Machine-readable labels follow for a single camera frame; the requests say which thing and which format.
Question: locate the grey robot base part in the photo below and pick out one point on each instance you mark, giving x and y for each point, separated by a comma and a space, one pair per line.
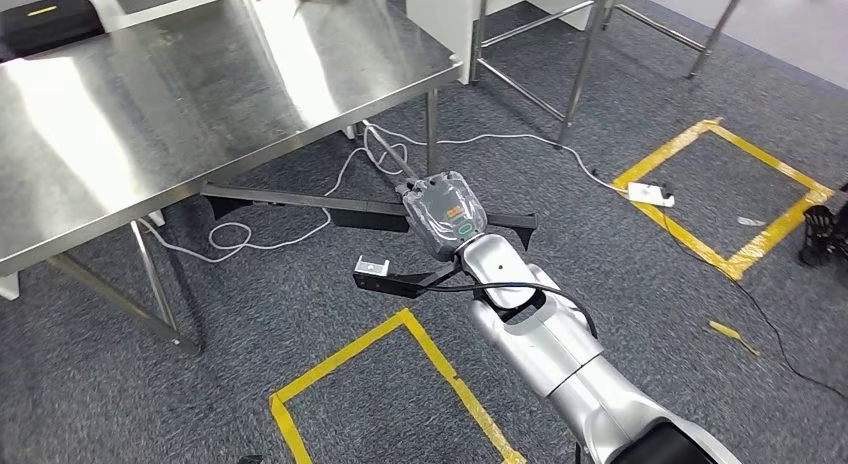
250, 460

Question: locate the black hard case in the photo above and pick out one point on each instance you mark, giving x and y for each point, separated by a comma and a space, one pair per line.
46, 24

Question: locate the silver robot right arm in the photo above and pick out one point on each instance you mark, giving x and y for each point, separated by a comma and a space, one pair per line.
543, 355

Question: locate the white paper scrap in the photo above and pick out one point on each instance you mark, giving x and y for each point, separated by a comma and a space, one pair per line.
750, 221

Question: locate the white power strip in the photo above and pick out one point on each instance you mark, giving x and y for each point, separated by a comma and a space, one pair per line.
649, 194

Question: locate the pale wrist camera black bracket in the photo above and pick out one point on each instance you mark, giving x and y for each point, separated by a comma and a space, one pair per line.
371, 265

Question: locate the black plastic frame part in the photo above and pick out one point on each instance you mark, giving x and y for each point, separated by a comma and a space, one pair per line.
278, 197

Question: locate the white partition panel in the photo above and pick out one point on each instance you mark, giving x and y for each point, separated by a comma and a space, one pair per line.
437, 24
8, 287

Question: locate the stainless steel table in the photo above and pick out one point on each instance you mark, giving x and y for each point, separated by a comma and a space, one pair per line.
584, 70

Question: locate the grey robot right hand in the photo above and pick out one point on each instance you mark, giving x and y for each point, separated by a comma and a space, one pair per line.
444, 212

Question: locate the stainless steel workbench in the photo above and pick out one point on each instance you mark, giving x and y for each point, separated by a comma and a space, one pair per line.
166, 83

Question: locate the yellow floor tape square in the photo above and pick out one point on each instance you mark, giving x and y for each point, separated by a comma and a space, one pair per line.
344, 354
662, 153

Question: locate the yellow tape scrap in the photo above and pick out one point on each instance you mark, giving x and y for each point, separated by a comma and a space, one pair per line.
729, 334

